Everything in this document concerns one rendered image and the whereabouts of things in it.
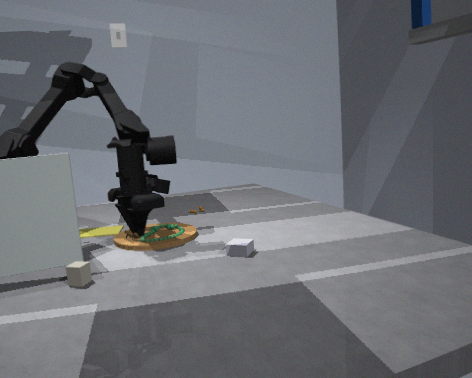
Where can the small beige cube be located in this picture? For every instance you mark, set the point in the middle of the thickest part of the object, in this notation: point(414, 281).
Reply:
point(79, 274)

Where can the round wooden bead board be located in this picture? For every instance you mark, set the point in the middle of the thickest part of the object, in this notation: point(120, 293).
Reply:
point(129, 241)

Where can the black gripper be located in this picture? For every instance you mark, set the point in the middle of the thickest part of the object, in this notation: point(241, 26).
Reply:
point(133, 203)

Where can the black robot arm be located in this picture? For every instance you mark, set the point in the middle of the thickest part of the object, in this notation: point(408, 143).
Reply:
point(134, 138)

